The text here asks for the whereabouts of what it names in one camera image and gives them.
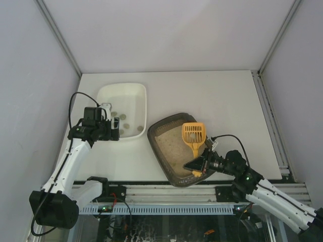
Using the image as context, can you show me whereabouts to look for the white plastic tub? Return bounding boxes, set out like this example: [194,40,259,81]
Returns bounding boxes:
[96,83,147,140]

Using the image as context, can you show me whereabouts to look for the yellow litter scoop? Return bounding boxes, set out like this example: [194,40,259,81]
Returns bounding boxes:
[182,122,206,159]

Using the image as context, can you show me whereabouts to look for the dark brown litter box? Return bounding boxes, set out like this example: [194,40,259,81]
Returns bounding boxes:
[147,112,214,188]

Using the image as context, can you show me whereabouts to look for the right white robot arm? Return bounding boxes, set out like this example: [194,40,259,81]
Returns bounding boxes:
[183,149,322,241]

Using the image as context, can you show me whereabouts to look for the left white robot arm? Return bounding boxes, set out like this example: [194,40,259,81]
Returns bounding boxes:
[29,103,120,229]

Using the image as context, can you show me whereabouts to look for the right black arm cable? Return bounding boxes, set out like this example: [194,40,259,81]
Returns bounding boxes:
[210,134,323,227]

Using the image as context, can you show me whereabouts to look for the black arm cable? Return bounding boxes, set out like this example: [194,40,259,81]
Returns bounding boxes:
[210,134,323,227]
[30,91,106,237]

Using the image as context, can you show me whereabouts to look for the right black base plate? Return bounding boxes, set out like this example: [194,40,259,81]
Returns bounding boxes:
[215,186,248,203]

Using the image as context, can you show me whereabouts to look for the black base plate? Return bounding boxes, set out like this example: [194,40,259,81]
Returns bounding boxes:
[100,185,127,202]
[215,186,248,203]

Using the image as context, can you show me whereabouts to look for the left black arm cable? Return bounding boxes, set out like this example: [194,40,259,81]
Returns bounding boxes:
[30,91,106,237]

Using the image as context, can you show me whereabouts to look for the grey slotted cable duct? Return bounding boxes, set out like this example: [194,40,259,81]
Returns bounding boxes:
[79,204,234,215]

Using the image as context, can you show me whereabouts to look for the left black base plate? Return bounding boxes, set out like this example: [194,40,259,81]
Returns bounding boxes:
[100,185,127,202]

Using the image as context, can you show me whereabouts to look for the aluminium mounting rail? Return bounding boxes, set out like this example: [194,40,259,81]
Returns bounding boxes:
[70,183,311,204]

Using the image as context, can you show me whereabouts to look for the right side aluminium rail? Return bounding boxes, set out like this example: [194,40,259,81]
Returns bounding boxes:
[251,70,294,183]

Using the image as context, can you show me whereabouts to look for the left aluminium frame post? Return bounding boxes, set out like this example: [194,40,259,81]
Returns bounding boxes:
[34,0,82,78]

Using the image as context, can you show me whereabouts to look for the aluminium frame post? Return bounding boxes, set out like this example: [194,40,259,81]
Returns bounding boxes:
[34,0,82,78]
[258,0,303,75]

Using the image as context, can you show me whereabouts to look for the right aluminium frame post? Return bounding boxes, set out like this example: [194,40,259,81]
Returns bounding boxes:
[258,0,303,75]

